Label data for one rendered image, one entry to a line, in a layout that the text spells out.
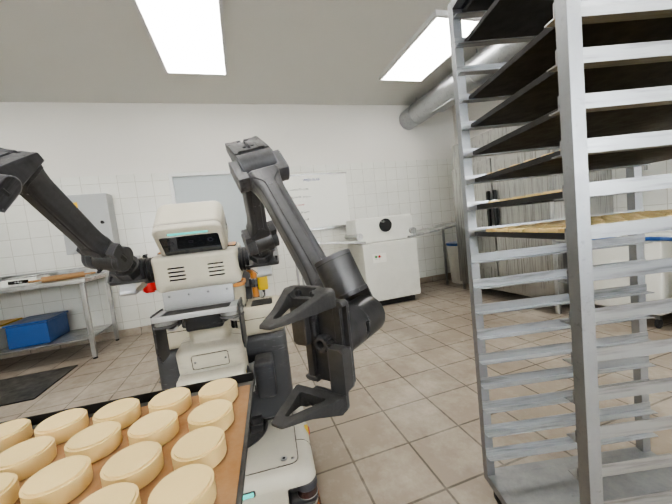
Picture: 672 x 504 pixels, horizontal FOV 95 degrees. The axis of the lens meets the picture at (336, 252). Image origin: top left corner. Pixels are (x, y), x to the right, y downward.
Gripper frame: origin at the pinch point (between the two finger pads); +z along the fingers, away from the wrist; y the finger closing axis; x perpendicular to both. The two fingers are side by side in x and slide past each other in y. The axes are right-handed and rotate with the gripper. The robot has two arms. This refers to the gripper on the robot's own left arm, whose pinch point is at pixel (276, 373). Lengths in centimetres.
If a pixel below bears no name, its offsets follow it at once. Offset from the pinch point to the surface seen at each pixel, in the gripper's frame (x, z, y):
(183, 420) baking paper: 16.3, 1.0, 8.7
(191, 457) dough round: 6.3, 5.9, 6.6
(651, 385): -42, -71, 29
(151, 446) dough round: 11.7, 6.8, 6.6
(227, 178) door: 342, -275, -92
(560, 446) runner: -26, -110, 76
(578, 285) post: -28, -58, 4
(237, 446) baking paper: 5.8, 1.3, 8.5
